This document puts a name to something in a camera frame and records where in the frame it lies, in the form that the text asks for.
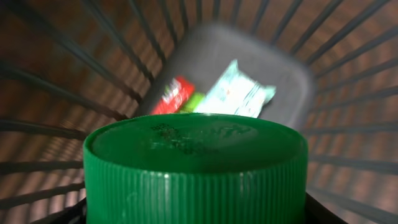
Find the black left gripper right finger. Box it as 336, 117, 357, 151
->
305, 193, 348, 224

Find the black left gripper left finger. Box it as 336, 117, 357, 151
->
32, 199, 87, 224

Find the green lid jar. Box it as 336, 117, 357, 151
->
83, 114, 308, 223

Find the light blue wipes packet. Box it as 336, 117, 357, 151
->
194, 60, 277, 118

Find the red toothpaste box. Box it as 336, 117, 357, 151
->
151, 76, 195, 114

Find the green snack bag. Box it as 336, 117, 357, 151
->
178, 92, 205, 113

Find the grey plastic basket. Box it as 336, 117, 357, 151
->
1, 0, 397, 223

